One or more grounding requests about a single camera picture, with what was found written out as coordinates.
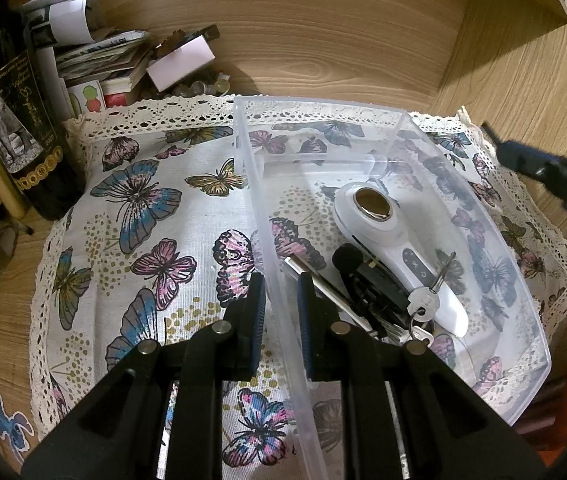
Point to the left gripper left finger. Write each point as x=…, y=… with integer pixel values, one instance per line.
x=159, y=406

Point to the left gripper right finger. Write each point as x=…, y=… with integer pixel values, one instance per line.
x=405, y=413

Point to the silver keys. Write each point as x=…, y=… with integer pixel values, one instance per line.
x=423, y=305

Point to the black clip microphone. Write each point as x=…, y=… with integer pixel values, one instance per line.
x=373, y=292

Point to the silver metal rod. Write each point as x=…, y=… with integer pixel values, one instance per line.
x=296, y=267

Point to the white handheld massager device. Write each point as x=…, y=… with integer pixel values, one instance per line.
x=371, y=220

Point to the clear plastic storage box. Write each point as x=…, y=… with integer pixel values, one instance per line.
x=296, y=154

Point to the blue cartoon character sticker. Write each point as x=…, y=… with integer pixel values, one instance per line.
x=15, y=428

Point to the butterfly print lace cloth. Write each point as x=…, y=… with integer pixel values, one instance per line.
x=181, y=196

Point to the thin yellow candle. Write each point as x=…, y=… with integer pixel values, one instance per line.
x=10, y=196

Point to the dark wine bottle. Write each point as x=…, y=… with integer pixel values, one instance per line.
x=33, y=145

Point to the stack of papers and books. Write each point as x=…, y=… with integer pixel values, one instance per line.
x=105, y=74

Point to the white small cardboard box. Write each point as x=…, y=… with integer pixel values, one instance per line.
x=180, y=63

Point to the rolled white paper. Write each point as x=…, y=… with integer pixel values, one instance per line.
x=63, y=22

